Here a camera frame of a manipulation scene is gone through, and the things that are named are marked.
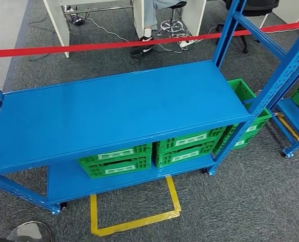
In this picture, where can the blue metal shelf rack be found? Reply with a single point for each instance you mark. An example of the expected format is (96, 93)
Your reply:
(114, 113)
(293, 113)

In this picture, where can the yellow floor tape outline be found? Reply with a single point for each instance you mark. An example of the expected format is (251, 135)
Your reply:
(174, 200)

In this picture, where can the white power strip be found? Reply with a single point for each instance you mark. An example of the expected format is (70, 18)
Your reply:
(186, 43)

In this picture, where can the person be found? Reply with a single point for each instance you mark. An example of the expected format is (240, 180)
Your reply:
(149, 13)

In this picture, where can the white desk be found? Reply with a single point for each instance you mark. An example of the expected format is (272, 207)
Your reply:
(290, 10)
(56, 26)
(193, 16)

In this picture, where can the black stool chrome base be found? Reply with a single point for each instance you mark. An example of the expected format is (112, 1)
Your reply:
(177, 4)

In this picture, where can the red barrier belt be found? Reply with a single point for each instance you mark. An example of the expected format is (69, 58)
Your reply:
(63, 49)

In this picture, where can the black power strip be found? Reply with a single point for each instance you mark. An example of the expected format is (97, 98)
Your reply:
(77, 20)

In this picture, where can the black office chair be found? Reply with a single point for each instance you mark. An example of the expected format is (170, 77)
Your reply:
(253, 6)

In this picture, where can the chrome barrier stanchion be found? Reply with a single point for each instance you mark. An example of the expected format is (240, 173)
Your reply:
(29, 233)

